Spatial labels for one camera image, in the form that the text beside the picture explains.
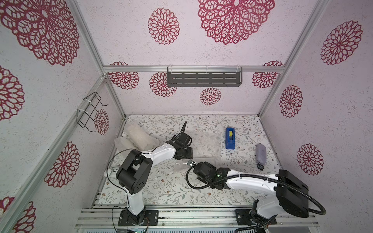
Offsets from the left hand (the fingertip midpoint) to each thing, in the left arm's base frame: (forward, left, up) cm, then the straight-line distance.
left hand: (189, 155), depth 93 cm
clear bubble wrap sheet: (+10, -12, -5) cm, 17 cm away
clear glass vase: (-3, +5, -4) cm, 7 cm away
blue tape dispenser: (+13, -29, 0) cm, 32 cm away
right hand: (-9, -7, +4) cm, 12 cm away
